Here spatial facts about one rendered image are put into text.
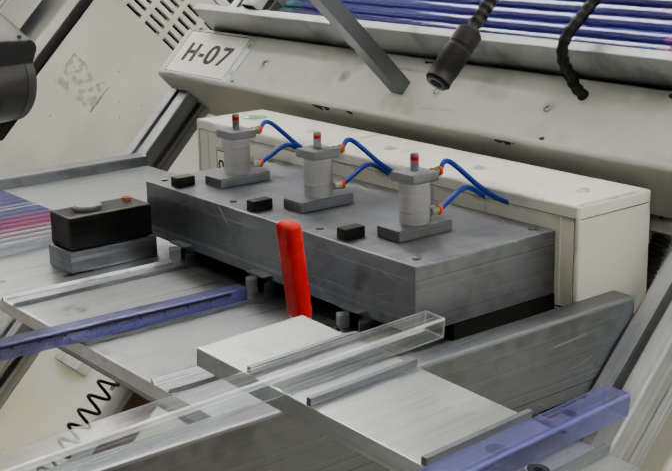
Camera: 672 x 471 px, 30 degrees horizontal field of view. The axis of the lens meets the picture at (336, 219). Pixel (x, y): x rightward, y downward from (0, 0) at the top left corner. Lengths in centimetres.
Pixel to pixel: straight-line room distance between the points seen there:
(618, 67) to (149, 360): 43
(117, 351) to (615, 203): 36
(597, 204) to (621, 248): 5
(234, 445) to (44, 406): 332
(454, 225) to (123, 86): 144
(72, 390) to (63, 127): 181
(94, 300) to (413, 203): 26
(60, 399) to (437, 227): 315
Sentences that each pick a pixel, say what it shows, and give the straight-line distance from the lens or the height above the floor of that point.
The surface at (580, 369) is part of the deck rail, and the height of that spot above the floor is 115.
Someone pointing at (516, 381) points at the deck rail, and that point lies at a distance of 84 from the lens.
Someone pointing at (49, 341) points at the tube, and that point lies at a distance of 86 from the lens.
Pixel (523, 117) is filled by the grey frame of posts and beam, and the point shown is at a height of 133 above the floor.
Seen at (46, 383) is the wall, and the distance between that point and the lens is 407.
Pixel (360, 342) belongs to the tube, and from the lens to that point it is 60.
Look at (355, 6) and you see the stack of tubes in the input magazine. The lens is 124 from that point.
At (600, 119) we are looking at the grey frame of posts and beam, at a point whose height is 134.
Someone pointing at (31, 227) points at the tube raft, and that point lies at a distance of 114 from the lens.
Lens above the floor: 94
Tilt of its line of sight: 14 degrees up
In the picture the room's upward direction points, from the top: 33 degrees clockwise
